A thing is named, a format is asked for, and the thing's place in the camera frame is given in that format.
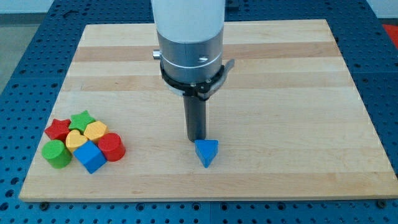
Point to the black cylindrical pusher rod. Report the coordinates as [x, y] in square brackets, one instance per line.
[195, 115]

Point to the red cylinder block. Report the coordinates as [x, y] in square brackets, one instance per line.
[112, 147]

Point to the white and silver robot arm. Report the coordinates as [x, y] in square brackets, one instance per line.
[190, 35]

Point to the yellow heart block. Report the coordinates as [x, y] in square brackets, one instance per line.
[74, 140]

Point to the green cylinder block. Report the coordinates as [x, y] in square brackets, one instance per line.
[56, 154]

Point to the blue cube block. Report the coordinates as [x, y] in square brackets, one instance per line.
[90, 156]

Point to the green star block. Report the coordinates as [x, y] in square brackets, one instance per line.
[80, 121]

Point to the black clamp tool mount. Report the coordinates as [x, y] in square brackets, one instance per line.
[204, 90]

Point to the blue triangle block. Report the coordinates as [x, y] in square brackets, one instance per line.
[206, 150]

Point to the yellow hexagon block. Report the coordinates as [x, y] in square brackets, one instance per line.
[95, 131]

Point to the red star block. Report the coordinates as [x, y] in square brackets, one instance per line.
[58, 130]

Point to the red object at right edge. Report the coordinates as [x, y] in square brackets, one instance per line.
[392, 31]

